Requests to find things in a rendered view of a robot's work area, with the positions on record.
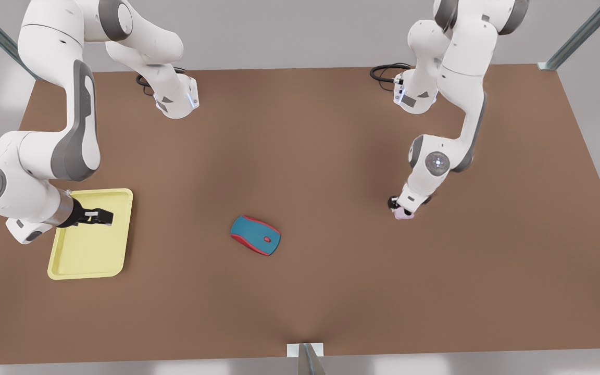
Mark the yellow plastic tray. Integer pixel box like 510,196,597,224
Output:
47,188,134,280

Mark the teal and red computer mouse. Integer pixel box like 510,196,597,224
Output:
230,215,281,257

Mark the black cable loop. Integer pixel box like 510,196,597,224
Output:
370,63,413,92
136,67,188,97

